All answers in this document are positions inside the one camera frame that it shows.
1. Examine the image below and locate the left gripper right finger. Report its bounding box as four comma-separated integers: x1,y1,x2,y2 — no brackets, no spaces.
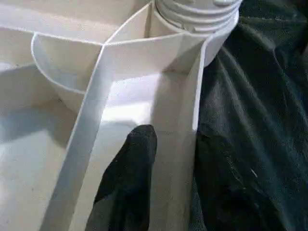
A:
191,131,283,231

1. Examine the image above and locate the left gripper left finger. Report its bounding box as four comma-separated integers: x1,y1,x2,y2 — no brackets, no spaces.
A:
84,124,158,231

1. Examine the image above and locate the white plastic table top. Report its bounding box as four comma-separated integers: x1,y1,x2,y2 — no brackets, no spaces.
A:
0,0,240,231

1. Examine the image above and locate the white plastic table leg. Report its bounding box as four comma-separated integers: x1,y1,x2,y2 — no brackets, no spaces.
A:
154,0,243,33

